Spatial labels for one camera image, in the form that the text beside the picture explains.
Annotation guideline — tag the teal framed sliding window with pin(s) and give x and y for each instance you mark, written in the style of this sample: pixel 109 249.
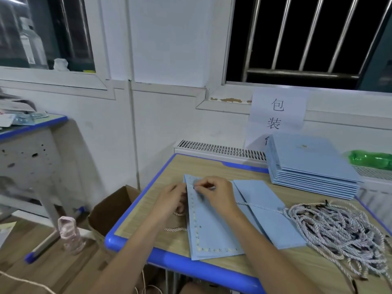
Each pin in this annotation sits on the teal framed sliding window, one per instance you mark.
pixel 383 70

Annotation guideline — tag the stack of blue paper bags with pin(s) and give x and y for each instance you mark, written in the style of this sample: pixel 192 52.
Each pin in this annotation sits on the stack of blue paper bags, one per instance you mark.
pixel 312 156

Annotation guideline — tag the grey metal desk blue edge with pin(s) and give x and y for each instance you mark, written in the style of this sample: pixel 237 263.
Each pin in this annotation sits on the grey metal desk blue edge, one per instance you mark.
pixel 37 162

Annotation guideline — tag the brown cardboard box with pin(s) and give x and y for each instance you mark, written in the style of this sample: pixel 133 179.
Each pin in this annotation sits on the brown cardboard box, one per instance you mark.
pixel 110 211

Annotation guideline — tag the metal window grille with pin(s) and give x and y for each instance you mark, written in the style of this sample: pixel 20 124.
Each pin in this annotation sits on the metal window grille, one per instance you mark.
pixel 300 73

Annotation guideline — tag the pink water bottle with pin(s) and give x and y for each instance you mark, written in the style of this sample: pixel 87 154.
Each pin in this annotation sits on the pink water bottle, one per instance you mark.
pixel 71 238

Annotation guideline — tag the clear plastic bottle white label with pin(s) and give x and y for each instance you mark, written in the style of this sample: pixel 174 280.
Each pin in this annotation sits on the clear plastic bottle white label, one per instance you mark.
pixel 30 49

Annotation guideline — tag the person's right hand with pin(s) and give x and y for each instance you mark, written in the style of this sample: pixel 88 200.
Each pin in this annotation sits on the person's right hand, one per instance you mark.
pixel 220 196

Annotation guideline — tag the crown-print light blue paper bag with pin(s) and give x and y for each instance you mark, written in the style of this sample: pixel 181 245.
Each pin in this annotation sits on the crown-print light blue paper bag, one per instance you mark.
pixel 211 235

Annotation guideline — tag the white framed window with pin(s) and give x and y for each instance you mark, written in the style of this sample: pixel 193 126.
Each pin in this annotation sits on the white framed window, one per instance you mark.
pixel 73 27

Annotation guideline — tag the person's left hand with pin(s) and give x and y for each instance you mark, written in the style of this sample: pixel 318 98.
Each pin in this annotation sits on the person's left hand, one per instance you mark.
pixel 166 202

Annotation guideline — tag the white paper sign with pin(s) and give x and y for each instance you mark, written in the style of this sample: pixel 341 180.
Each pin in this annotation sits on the white paper sign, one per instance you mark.
pixel 257 134

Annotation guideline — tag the blue-edged wooden desk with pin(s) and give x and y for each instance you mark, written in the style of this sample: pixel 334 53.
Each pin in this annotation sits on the blue-edged wooden desk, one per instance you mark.
pixel 165 174

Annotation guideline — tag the green plastic bottle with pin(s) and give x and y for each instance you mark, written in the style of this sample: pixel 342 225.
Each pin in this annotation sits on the green plastic bottle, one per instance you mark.
pixel 373 160

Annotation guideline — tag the person's right forearm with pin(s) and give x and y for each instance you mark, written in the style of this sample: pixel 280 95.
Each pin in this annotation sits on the person's right forearm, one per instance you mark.
pixel 269 266

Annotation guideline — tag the small white container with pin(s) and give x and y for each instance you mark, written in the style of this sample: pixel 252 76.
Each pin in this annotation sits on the small white container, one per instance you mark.
pixel 61 65

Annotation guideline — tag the person's left forearm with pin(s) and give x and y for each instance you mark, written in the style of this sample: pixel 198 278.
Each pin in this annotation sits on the person's left forearm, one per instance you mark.
pixel 128 260

